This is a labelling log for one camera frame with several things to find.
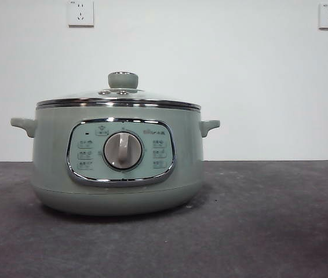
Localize glass lid with green knob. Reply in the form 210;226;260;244
35;71;202;112

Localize pale green electric cooking pot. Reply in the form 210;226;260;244
9;100;221;217

